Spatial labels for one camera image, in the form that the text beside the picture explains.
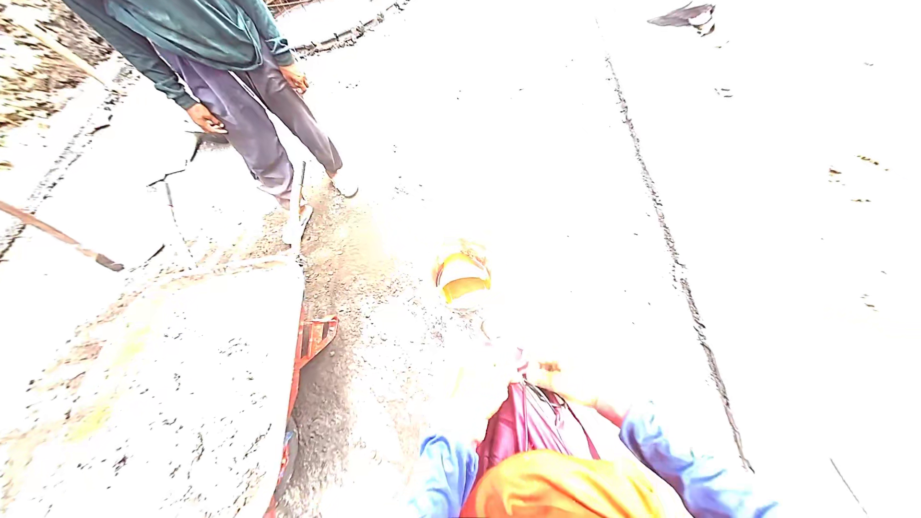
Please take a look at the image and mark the person's left hand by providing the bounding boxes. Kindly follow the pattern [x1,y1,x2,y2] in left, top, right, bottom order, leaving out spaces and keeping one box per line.
[452,342,529,433]

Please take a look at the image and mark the person's right hand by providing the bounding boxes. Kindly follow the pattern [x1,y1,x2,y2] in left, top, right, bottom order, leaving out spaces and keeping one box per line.
[525,360,602,408]

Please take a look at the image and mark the person's right forearm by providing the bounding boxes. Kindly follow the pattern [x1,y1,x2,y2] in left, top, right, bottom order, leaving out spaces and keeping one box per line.
[594,396,779,518]

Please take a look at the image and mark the person's left forearm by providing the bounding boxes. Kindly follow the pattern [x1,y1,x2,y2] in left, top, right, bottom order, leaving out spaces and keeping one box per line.
[412,421,482,518]

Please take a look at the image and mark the person's legs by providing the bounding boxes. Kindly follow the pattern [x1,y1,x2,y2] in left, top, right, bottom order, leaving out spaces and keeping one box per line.
[475,381,602,476]

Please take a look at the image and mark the yellow pan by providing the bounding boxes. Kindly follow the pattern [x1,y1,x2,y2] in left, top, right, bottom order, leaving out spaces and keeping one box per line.
[434,250,492,305]

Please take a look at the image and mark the person's body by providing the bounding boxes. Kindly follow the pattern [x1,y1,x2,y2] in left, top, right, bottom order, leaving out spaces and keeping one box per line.
[459,449,693,518]

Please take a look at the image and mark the orange metal cart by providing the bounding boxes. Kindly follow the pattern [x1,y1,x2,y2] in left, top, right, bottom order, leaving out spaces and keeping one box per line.
[263,305,340,518]

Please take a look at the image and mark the thin upright metal rod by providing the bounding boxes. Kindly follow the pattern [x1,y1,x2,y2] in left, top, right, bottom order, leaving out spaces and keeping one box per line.
[289,161,307,264]

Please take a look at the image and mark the heap of wet concrete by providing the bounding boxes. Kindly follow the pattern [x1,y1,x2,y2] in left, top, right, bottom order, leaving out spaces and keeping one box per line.
[0,254,305,518]

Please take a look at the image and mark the dark grey crumpled object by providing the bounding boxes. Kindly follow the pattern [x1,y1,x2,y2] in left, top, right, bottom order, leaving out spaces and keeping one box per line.
[647,2,717,37]

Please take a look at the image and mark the pale long pole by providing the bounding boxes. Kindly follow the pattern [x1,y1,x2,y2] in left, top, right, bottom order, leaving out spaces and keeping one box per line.
[14,14,115,92]

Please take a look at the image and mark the long wooden tool handle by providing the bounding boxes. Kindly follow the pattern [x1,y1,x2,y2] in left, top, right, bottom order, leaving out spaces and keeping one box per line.
[0,200,125,272]

